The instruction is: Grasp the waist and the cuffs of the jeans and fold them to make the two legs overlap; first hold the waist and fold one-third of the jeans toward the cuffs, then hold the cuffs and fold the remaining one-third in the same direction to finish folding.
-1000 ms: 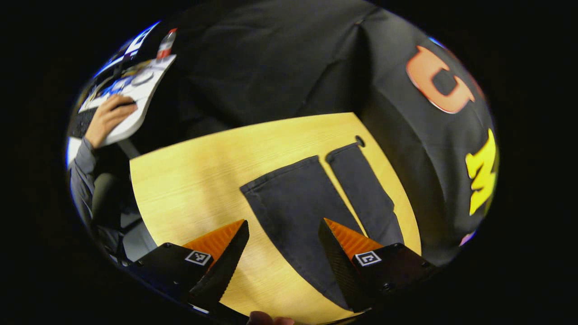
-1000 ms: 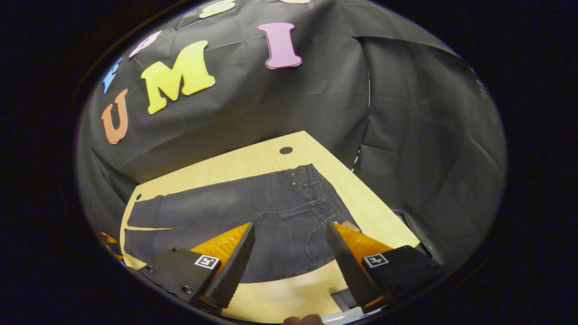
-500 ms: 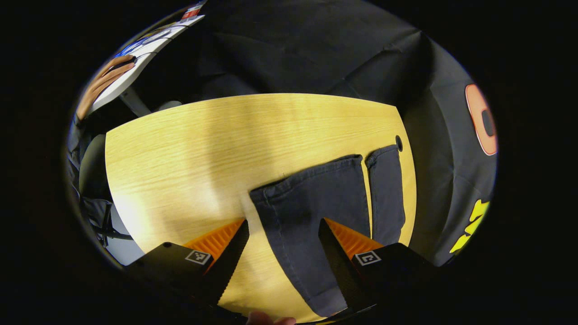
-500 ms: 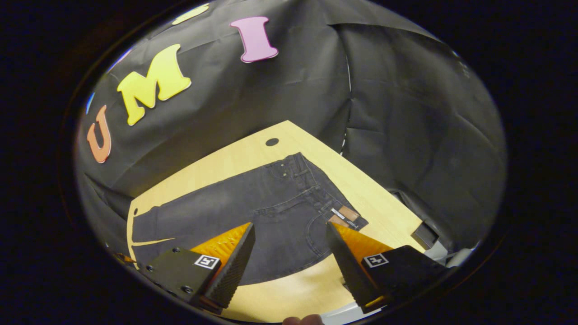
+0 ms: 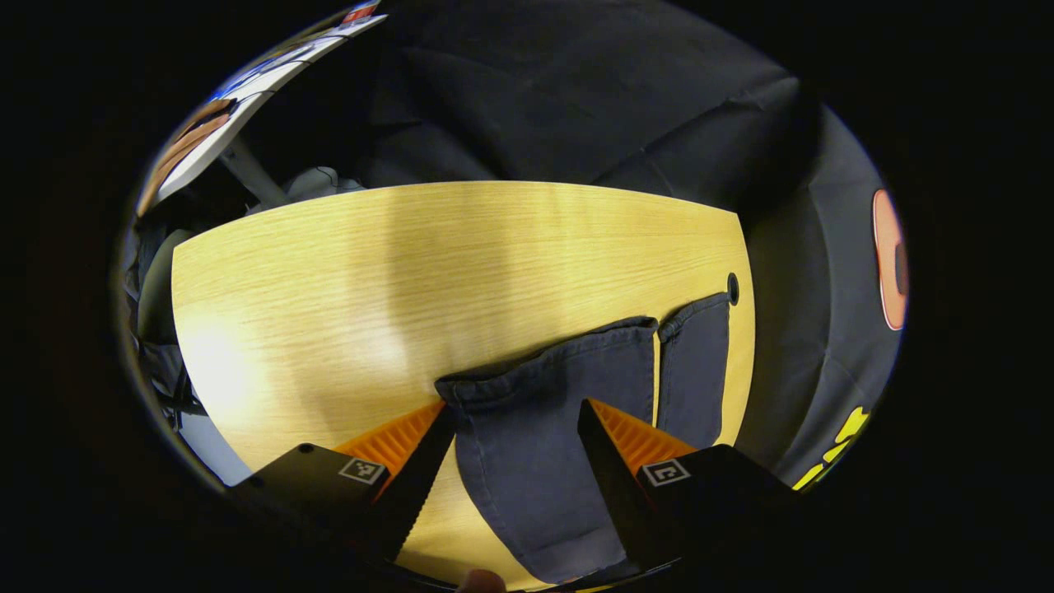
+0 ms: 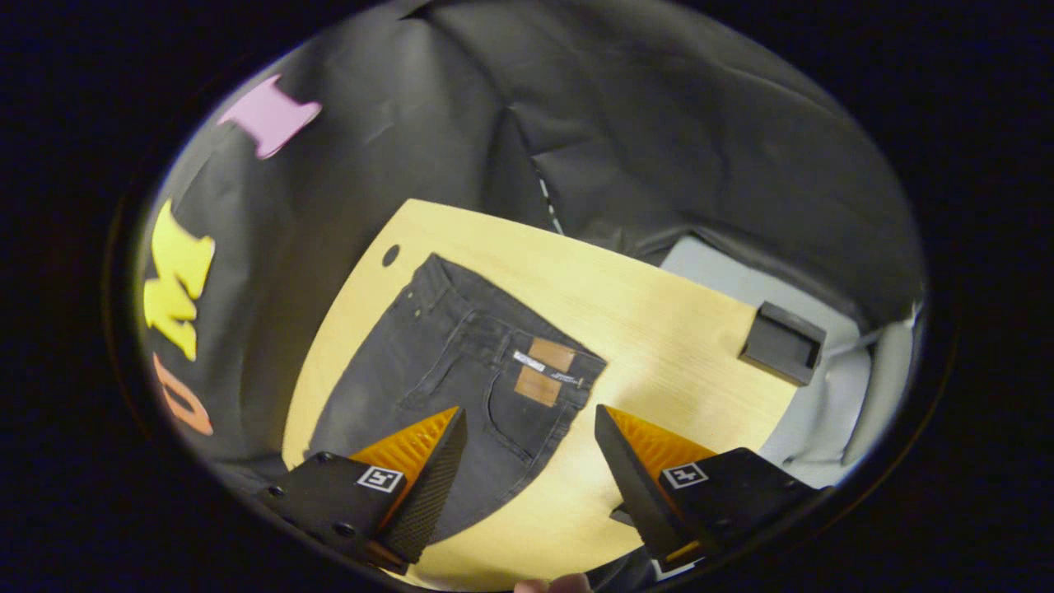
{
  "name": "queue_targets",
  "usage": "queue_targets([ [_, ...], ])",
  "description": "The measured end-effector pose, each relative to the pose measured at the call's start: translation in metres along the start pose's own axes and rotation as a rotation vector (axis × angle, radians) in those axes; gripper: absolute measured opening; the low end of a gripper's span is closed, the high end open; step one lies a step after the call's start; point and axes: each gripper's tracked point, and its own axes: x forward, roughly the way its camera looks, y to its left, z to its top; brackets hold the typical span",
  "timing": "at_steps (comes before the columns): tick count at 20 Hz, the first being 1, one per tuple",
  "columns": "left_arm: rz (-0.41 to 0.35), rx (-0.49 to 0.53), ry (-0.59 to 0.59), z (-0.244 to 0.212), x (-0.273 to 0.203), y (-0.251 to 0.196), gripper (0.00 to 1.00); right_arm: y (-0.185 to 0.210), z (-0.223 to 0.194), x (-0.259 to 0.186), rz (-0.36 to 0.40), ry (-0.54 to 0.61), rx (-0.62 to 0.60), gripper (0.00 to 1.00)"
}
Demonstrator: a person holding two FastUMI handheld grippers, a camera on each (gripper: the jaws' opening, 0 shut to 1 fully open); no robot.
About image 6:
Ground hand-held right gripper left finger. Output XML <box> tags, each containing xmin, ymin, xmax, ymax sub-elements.
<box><xmin>262</xmin><ymin>406</ymin><xmax>469</xmax><ymax>575</ymax></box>

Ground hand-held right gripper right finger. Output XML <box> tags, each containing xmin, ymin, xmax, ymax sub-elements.
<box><xmin>593</xmin><ymin>404</ymin><xmax>830</xmax><ymax>571</ymax></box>

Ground black backdrop cloth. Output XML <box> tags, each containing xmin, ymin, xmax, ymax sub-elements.
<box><xmin>136</xmin><ymin>0</ymin><xmax>927</xmax><ymax>495</ymax></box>

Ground dark grey jeans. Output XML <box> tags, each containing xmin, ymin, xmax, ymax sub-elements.
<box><xmin>309</xmin><ymin>254</ymin><xmax>608</xmax><ymax>544</ymax></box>

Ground small black box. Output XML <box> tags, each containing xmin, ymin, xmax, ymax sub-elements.
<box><xmin>739</xmin><ymin>301</ymin><xmax>827</xmax><ymax>386</ymax></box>

